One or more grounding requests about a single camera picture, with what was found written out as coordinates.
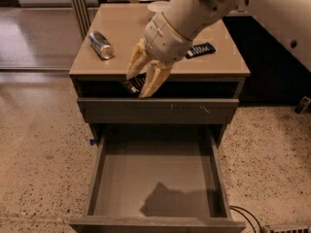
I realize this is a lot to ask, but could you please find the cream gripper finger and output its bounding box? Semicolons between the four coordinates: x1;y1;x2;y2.
126;39;153;80
139;62;173;98

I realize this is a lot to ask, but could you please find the small dark floor object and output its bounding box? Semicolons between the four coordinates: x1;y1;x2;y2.
294;96;311;115

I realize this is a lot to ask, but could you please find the silver metal can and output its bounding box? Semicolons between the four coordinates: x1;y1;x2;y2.
88;31;115;60

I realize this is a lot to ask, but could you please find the open grey middle drawer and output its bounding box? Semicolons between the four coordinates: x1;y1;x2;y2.
69;133;246;233

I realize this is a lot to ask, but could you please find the closed grey top drawer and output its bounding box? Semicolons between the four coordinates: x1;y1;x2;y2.
77;98;239;124

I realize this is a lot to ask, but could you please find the white ceramic bowl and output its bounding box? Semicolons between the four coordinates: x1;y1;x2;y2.
148;1;169;14

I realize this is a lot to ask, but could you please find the brown drawer cabinet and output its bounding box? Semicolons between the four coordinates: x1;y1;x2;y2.
70;4;250;142

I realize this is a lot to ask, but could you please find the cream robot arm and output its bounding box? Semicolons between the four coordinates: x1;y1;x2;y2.
126;0;311;98

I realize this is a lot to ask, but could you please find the black blue rxbar wrapper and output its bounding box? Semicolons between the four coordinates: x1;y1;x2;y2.
185;42;216;59

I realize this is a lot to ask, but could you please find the black floor cable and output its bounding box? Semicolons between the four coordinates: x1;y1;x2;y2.
228;205;264;233

